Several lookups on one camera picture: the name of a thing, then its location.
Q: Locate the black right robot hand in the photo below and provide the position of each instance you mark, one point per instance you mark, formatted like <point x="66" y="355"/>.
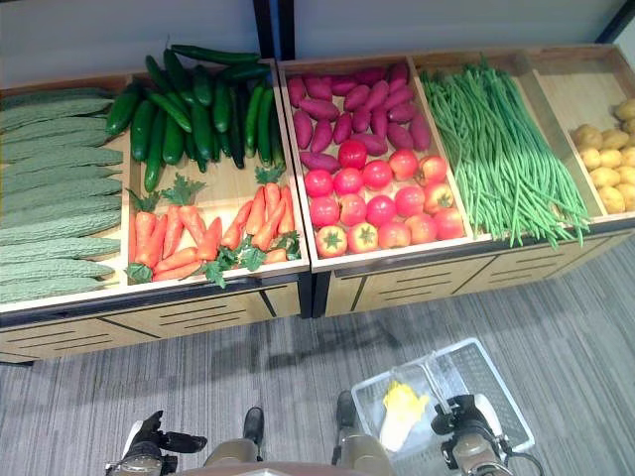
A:
<point x="461" y="416"/>

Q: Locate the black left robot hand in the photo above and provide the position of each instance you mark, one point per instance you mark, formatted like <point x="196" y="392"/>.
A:
<point x="149" y="436"/>

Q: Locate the white plastic shopping basket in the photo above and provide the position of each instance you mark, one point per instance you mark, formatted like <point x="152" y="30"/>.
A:
<point x="496" y="377"/>

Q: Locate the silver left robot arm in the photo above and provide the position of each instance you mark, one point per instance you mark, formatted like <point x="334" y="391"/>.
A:
<point x="141" y="467"/>

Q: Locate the yellow white napa cabbage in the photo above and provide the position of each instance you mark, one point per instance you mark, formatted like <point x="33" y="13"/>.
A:
<point x="399" y="416"/>

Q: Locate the silver left robot leg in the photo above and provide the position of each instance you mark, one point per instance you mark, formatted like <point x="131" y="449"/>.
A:
<point x="233" y="452"/>

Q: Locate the silver robot leg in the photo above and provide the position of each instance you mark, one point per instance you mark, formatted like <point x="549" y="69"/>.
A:
<point x="362" y="448"/>
<point x="233" y="452"/>

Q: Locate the silver right robot leg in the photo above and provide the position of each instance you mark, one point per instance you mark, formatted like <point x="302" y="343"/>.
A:
<point x="362" y="448"/>

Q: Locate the dark left robot foot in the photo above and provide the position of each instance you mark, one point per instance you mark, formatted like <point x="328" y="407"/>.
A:
<point x="254" y="424"/>

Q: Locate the dark robot foot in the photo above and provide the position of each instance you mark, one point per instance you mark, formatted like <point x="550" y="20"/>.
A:
<point x="254" y="424"/>
<point x="345" y="409"/>

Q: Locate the dark right robot foot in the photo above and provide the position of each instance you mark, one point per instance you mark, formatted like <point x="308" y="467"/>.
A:
<point x="345" y="409"/>

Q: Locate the wooden stand with greens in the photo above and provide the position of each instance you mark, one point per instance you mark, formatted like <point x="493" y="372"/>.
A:
<point x="208" y="312"/>

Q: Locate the wooden stand with tomatoes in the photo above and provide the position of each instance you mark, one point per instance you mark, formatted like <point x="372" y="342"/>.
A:
<point x="421" y="282"/>

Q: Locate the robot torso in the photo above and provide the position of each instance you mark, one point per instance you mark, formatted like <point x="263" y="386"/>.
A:
<point x="288" y="470"/>

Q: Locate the orange carrot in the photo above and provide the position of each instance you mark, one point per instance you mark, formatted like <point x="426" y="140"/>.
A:
<point x="145" y="233"/>
<point x="272" y="198"/>
<point x="211" y="240"/>
<point x="158" y="243"/>
<point x="132" y="240"/>
<point x="255" y="210"/>
<point x="173" y="230"/>
<point x="192" y="223"/>
<point x="268" y="228"/>
<point x="235" y="228"/>
<point x="276" y="256"/>
<point x="176" y="259"/>
<point x="287" y="213"/>
<point x="176" y="272"/>

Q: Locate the green bitter gourd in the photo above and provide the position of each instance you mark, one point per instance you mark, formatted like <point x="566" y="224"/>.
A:
<point x="49" y="113"/>
<point x="59" y="249"/>
<point x="59" y="159"/>
<point x="59" y="192"/>
<point x="59" y="227"/>
<point x="49" y="177"/>
<point x="49" y="96"/>
<point x="49" y="145"/>
<point x="49" y="130"/>
<point x="49" y="289"/>
<point x="59" y="209"/>
<point x="49" y="270"/>

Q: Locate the red tomato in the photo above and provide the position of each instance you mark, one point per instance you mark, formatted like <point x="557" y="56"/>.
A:
<point x="410" y="201"/>
<point x="362" y="238"/>
<point x="421" y="228"/>
<point x="381" y="210"/>
<point x="348" y="181"/>
<point x="325" y="211"/>
<point x="449" y="224"/>
<point x="352" y="154"/>
<point x="377" y="175"/>
<point x="403" y="164"/>
<point x="331" y="241"/>
<point x="432" y="170"/>
<point x="318" y="183"/>
<point x="394" y="235"/>
<point x="438" y="198"/>
<point x="353" y="209"/>

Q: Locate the yellow potato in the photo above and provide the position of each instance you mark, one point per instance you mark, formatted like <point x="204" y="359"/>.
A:
<point x="604" y="177"/>
<point x="611" y="200"/>
<point x="590" y="158"/>
<point x="629" y="197"/>
<point x="628" y="157"/>
<point x="630" y="126"/>
<point x="626" y="176"/>
<point x="615" y="140"/>
<point x="610" y="158"/>
<point x="626" y="109"/>
<point x="588" y="136"/>

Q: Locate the green long beans pile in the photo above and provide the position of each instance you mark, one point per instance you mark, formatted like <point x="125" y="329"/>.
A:
<point x="496" y="149"/>

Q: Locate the purple sweet potato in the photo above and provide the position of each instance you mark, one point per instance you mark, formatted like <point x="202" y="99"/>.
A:
<point x="397" y="85"/>
<point x="371" y="144"/>
<point x="361" y="119"/>
<point x="302" y="129"/>
<point x="296" y="91"/>
<point x="377" y="95"/>
<point x="342" y="128"/>
<point x="398" y="71"/>
<point x="357" y="97"/>
<point x="320" y="161"/>
<point x="420" y="131"/>
<point x="321" y="135"/>
<point x="319" y="109"/>
<point x="369" y="76"/>
<point x="402" y="113"/>
<point x="379" y="121"/>
<point x="401" y="98"/>
<point x="343" y="85"/>
<point x="318" y="87"/>
<point x="399" y="136"/>

